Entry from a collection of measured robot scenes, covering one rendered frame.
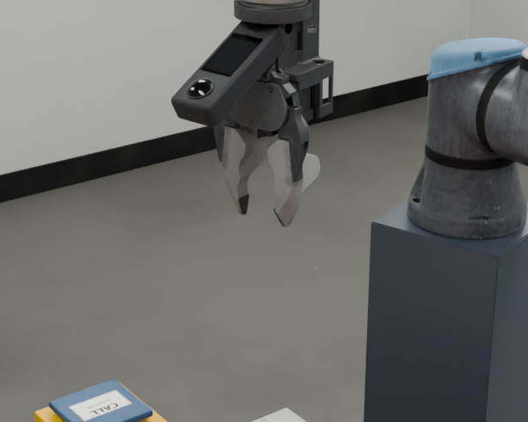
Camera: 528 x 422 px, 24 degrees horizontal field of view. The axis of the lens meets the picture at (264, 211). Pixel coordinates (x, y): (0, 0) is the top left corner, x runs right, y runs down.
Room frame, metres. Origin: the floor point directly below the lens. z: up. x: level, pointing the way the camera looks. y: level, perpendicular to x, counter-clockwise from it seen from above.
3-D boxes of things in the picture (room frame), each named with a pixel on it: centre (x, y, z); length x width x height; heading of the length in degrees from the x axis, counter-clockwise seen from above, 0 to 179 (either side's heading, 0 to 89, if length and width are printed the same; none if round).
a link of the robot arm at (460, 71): (1.44, -0.27, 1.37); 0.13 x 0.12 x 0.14; 36
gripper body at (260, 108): (1.10, -0.01, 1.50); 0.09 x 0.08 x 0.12; 144
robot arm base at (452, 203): (1.44, -0.26, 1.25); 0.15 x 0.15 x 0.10
